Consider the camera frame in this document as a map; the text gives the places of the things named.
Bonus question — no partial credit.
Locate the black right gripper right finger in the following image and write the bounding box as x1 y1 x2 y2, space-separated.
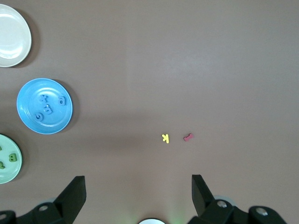
188 174 288 224

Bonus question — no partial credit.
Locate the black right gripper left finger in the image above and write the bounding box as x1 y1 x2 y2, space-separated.
0 175 87 224

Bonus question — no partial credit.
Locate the green plate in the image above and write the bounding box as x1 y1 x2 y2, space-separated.
0 133 23 184

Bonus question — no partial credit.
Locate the blue plate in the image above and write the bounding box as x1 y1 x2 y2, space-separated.
16 78 73 135

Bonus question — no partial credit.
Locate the brown table cover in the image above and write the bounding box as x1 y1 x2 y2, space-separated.
0 0 299 224

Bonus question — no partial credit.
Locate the beige plate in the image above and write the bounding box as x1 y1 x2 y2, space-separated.
0 4 32 68

